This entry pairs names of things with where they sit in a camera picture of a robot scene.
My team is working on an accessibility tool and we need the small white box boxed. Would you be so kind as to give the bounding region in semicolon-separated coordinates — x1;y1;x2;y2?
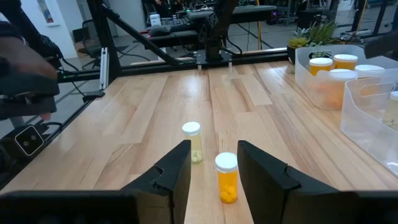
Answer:
149;13;162;27

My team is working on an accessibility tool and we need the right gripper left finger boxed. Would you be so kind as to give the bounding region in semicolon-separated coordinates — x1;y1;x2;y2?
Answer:
121;139;192;224

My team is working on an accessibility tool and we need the potted succulent plant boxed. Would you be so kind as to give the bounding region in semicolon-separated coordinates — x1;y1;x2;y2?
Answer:
286;20;340;65

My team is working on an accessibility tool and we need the black computer mouse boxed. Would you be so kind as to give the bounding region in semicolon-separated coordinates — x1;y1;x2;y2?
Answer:
148;26;172;37

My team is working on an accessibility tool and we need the black desk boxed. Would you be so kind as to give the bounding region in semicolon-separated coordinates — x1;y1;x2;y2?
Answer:
133;26;206;47

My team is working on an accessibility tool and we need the black table-level camera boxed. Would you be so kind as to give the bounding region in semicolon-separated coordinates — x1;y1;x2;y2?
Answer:
0;123;46;169

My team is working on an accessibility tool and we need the silver aluminium bracket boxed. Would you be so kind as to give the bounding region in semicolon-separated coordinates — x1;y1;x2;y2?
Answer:
98;47;109;91

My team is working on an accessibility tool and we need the white wall cabinet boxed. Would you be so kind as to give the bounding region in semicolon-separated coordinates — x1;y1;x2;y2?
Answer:
35;0;60;27

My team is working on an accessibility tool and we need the black office chair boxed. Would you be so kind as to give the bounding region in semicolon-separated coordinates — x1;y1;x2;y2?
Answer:
73;19;131;69

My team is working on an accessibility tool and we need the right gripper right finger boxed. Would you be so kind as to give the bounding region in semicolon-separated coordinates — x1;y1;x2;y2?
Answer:
238;140;338;224

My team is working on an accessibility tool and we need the large orange pill bottle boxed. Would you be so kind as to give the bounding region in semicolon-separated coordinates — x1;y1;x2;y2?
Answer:
308;57;334;78
323;68;358;108
354;64;388;97
332;54;359;71

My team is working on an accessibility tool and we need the small pale yellow pill bottle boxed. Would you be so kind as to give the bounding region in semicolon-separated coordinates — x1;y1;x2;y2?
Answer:
382;90;398;131
182;121;204;164

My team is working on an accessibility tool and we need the black keyboard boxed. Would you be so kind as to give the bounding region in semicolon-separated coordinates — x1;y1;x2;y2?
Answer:
160;16;193;32

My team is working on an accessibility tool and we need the clear plastic bin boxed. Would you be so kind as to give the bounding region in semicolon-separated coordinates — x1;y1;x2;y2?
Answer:
294;44;398;110
340;68;398;178

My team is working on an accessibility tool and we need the small orange pill bottle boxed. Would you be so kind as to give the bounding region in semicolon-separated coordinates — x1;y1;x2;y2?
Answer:
215;152;239;205

